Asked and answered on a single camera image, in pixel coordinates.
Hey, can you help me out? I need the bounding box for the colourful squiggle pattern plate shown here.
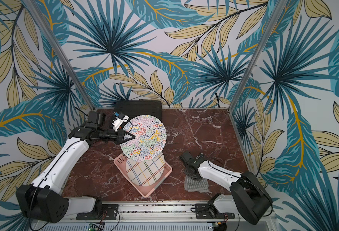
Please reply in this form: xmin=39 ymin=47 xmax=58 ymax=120
xmin=120 ymin=115 xmax=167 ymax=162

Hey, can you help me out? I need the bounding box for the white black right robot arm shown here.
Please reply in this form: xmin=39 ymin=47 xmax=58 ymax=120
xmin=179 ymin=152 xmax=273 ymax=225

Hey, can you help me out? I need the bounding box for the aluminium corner post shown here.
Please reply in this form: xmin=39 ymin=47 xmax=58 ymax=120
xmin=23 ymin=0 xmax=95 ymax=111
xmin=228 ymin=0 xmax=287 ymax=114

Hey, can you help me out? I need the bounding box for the black plastic tool case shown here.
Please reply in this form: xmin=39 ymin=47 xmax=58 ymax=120
xmin=114 ymin=100 xmax=162 ymax=120

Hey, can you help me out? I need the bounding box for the white plaid line plate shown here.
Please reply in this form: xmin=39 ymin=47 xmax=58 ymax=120
xmin=126 ymin=153 xmax=165 ymax=187

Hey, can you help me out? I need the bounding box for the left aluminium corner post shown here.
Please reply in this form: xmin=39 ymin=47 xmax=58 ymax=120
xmin=23 ymin=0 xmax=95 ymax=111

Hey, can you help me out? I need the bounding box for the grey striped microfibre cloth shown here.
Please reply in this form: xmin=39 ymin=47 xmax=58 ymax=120
xmin=184 ymin=176 xmax=211 ymax=193

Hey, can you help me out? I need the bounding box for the right aluminium corner post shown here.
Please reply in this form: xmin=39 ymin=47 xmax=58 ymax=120
xmin=228 ymin=0 xmax=287 ymax=114

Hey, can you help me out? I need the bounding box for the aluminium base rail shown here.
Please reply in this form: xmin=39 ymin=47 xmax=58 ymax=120
xmin=30 ymin=201 xmax=282 ymax=231

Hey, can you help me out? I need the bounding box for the pink perforated plastic basket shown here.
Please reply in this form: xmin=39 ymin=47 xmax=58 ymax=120
xmin=114 ymin=154 xmax=172 ymax=198

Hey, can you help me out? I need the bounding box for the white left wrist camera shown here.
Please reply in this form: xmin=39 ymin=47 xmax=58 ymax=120
xmin=112 ymin=112 xmax=129 ymax=132

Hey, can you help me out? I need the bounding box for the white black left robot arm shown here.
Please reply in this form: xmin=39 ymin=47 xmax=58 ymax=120
xmin=16 ymin=111 xmax=135 ymax=223

